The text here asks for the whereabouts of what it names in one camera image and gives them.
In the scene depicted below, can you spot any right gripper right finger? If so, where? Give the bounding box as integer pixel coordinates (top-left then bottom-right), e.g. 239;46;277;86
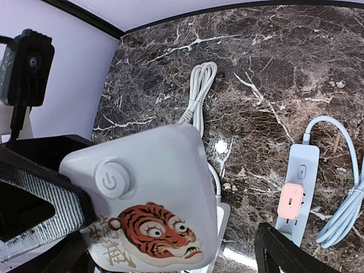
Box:
254;222;337;273

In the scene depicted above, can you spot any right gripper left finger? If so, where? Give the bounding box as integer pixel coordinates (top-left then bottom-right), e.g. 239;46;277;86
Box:
1;135;96;262

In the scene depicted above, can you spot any pink plug adapter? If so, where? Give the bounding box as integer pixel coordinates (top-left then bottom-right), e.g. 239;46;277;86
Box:
277;183;304;220

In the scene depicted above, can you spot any blue-grey power strip cable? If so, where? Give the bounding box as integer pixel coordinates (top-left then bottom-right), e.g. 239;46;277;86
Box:
303;115;364;250

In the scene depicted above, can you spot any blue-grey power strip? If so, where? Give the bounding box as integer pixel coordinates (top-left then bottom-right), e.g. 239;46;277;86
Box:
275;144;320;247

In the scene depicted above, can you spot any white cube socket adapter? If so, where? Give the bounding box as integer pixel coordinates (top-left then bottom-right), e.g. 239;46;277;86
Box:
59;124;218;272

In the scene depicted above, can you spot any white power strip cable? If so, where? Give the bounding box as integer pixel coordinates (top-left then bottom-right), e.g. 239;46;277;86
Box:
175;61;224;200

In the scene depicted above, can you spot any white power strip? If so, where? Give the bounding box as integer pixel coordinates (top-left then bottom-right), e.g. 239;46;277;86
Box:
201;202;231;273

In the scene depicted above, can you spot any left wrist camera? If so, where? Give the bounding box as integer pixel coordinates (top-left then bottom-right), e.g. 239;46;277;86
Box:
1;29;55;106

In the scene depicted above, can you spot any left black frame post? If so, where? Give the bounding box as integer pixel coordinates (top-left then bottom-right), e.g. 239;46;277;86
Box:
39;0;126;39

